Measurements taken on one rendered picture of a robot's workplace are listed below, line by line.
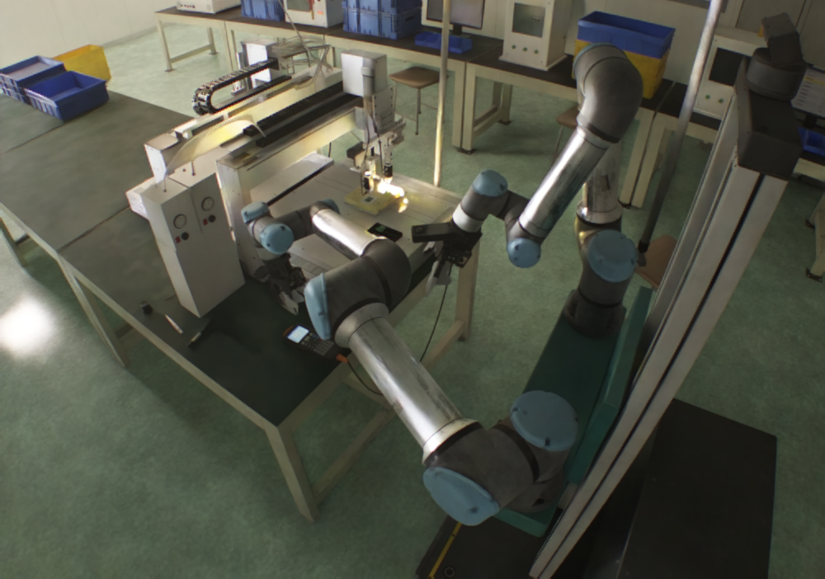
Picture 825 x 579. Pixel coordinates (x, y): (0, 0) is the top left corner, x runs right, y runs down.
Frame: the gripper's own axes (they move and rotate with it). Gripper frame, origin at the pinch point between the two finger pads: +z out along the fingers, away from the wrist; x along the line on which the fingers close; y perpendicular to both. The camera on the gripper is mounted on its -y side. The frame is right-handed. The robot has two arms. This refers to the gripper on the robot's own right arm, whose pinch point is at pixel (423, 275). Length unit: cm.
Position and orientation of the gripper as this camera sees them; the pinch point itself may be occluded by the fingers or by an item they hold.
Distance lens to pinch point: 141.8
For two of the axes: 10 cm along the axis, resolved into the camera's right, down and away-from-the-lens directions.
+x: -0.3, -7.0, 7.2
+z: -4.1, 6.6, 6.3
